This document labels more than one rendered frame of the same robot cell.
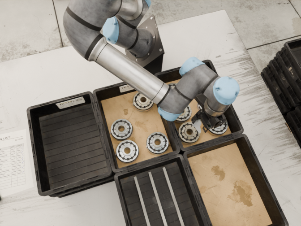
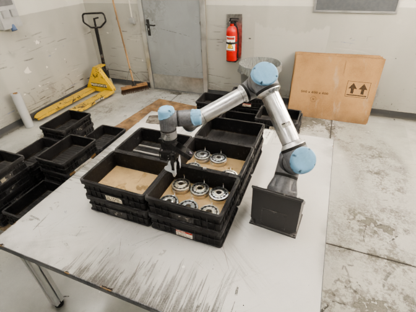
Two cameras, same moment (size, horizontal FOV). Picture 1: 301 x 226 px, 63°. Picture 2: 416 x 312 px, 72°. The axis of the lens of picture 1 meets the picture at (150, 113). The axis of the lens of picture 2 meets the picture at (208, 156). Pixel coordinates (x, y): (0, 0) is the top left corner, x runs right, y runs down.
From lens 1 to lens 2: 1.60 m
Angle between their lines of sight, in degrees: 71
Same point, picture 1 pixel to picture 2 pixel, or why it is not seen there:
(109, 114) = (236, 161)
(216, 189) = (135, 181)
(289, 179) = (83, 247)
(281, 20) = not seen: outside the picture
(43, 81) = not seen: hidden behind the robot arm
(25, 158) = not seen: hidden behind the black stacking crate
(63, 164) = (222, 136)
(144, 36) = (278, 181)
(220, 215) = (123, 174)
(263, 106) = (145, 285)
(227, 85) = (166, 108)
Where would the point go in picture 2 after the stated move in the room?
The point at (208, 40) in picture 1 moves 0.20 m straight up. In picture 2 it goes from (267, 299) to (271, 270)
